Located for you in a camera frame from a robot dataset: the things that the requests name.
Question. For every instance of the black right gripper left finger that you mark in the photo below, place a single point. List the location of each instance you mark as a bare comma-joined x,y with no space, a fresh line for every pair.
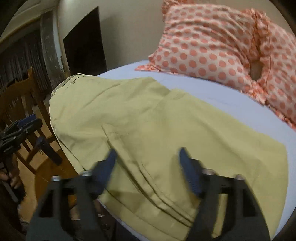
52,220

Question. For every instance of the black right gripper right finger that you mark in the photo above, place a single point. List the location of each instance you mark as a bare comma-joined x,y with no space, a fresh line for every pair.
228,208

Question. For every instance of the olive green pants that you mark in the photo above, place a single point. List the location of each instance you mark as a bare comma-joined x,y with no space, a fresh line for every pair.
147,124

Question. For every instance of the person's left hand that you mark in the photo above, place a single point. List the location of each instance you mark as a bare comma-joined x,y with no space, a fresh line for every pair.
13,179

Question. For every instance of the wooden chair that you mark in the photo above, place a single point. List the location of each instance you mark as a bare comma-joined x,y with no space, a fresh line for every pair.
23,113

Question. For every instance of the white bed mattress sheet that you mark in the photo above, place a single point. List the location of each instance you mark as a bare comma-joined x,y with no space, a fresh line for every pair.
241,107

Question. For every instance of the polka dot pillow rear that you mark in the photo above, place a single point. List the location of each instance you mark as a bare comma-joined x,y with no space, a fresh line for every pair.
277,55

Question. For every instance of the polka dot pillow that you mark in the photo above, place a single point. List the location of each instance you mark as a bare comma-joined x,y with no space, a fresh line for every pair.
208,41
277,55

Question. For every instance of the polka dot pillow front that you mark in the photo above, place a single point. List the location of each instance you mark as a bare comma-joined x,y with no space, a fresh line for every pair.
208,41

